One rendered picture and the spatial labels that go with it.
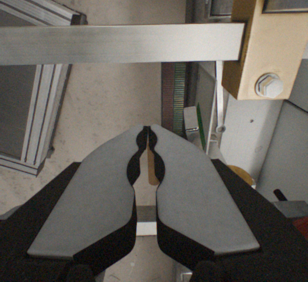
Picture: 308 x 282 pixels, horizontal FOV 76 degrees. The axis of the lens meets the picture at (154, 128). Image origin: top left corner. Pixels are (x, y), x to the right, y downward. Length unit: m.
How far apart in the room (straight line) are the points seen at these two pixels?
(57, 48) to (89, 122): 1.04
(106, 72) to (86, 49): 0.90
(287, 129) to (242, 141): 0.10
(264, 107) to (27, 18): 0.82
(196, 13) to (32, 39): 0.23
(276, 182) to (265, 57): 0.43
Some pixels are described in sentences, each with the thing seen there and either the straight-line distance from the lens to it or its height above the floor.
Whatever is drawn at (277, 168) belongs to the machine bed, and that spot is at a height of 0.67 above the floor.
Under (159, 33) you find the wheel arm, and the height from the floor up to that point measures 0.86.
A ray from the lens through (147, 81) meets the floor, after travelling 1.08.
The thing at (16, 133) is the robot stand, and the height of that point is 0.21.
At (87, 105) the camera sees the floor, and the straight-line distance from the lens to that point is 1.18.
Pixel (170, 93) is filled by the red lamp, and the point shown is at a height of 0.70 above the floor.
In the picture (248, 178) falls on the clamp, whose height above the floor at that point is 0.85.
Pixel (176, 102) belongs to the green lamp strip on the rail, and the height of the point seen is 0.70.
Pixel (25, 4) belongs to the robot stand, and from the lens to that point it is 0.92.
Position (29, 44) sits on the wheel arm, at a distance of 0.21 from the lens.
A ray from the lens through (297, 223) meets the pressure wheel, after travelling 0.35.
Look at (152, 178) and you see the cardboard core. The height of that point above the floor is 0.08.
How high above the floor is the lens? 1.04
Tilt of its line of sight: 61 degrees down
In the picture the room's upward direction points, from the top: 178 degrees clockwise
